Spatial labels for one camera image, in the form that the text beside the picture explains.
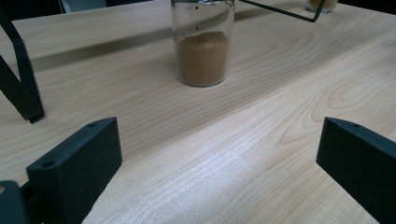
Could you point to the glass jar with brown powder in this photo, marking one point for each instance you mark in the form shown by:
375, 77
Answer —
202, 59

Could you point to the small glass jar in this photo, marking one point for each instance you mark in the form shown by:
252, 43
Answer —
322, 4

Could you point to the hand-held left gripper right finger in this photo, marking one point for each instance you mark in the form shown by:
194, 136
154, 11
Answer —
364, 161

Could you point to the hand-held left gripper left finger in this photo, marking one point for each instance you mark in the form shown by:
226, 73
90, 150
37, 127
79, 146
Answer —
77, 168

